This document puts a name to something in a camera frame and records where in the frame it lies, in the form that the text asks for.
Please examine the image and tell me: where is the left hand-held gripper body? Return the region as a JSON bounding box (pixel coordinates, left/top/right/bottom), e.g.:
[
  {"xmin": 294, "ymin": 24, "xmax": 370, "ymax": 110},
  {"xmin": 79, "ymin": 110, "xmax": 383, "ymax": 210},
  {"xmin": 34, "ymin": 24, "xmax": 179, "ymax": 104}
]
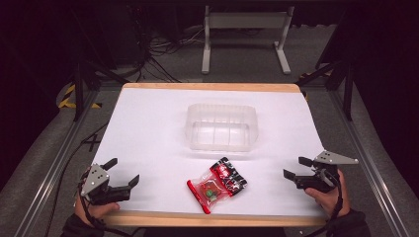
[{"xmin": 80, "ymin": 163, "xmax": 132, "ymax": 205}]

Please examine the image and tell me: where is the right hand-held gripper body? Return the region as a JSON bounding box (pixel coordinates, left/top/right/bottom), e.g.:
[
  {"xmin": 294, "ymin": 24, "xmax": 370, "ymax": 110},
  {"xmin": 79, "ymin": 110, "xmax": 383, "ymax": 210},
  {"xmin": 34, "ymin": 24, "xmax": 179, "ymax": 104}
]
[{"xmin": 293, "ymin": 150, "xmax": 360, "ymax": 195}]

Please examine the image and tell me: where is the red and black snack packet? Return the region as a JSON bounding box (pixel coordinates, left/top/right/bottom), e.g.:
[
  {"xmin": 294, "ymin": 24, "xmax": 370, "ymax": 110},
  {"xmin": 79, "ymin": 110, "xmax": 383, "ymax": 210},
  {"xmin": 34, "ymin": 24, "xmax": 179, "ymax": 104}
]
[{"xmin": 186, "ymin": 156, "xmax": 249, "ymax": 215}]

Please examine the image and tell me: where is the clear plastic container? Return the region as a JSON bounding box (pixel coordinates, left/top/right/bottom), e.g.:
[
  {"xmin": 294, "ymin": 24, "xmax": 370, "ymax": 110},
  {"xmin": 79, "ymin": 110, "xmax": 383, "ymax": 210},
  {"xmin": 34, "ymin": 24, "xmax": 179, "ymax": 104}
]
[{"xmin": 184, "ymin": 103, "xmax": 260, "ymax": 153}]

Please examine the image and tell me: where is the person's left hand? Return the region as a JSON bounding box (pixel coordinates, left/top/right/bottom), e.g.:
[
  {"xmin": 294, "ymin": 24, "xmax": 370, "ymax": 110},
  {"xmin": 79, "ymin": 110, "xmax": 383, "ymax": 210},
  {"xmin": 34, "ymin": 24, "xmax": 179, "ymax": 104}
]
[{"xmin": 74, "ymin": 167, "xmax": 122, "ymax": 227}]

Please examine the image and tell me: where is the person's right hand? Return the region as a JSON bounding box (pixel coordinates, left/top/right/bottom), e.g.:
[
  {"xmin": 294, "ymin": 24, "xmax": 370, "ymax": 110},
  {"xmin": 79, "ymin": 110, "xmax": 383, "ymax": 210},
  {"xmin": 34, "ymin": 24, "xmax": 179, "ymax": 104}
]
[{"xmin": 304, "ymin": 169, "xmax": 351, "ymax": 218}]

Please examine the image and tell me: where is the white paper sheet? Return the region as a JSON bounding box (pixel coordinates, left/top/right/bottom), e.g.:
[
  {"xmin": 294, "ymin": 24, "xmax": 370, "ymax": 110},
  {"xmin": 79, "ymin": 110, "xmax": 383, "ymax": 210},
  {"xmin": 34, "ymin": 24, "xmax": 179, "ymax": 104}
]
[{"xmin": 93, "ymin": 88, "xmax": 328, "ymax": 217}]

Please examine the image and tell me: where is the black metal stand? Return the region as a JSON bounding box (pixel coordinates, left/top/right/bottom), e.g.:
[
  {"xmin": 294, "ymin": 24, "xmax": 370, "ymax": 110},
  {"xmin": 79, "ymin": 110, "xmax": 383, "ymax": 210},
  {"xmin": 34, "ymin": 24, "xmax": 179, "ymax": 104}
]
[
  {"xmin": 67, "ymin": 6, "xmax": 130, "ymax": 122},
  {"xmin": 294, "ymin": 9, "xmax": 355, "ymax": 122}
]

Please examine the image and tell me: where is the white metal stand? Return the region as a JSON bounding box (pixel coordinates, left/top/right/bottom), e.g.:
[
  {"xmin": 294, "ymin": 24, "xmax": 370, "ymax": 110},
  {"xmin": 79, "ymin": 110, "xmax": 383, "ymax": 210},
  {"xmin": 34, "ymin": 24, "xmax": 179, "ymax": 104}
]
[{"xmin": 201, "ymin": 5, "xmax": 295, "ymax": 75}]

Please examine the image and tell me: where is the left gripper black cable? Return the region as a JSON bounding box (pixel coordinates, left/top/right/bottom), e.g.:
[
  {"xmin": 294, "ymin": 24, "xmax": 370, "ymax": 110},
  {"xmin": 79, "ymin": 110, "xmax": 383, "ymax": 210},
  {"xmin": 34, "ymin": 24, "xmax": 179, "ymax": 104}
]
[{"xmin": 43, "ymin": 122, "xmax": 132, "ymax": 237}]

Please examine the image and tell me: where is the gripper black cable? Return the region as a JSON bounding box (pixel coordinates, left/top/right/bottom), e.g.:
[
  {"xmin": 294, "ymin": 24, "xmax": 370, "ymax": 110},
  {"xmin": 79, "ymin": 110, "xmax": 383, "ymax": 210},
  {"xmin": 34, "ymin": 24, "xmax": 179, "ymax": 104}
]
[
  {"xmin": 43, "ymin": 122, "xmax": 132, "ymax": 237},
  {"xmin": 304, "ymin": 169, "xmax": 344, "ymax": 237}
]

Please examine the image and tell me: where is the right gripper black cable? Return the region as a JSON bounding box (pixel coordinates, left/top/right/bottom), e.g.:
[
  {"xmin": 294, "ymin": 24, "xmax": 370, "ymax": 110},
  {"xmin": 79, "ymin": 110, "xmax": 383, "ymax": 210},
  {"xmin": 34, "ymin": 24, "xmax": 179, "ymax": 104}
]
[{"xmin": 304, "ymin": 169, "xmax": 344, "ymax": 237}]

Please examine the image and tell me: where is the aluminium frame rail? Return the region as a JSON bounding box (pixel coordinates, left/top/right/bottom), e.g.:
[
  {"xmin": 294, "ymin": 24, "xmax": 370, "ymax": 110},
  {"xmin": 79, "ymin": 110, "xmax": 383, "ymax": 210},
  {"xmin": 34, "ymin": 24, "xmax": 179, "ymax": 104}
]
[
  {"xmin": 329, "ymin": 89, "xmax": 413, "ymax": 237},
  {"xmin": 13, "ymin": 89, "xmax": 101, "ymax": 237}
]

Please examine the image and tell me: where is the bundle of floor cables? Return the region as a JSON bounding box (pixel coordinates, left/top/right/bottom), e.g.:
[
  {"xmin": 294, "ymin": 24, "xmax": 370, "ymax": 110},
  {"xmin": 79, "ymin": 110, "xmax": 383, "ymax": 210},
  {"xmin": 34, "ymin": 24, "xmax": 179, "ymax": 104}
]
[{"xmin": 129, "ymin": 6, "xmax": 211, "ymax": 83}]

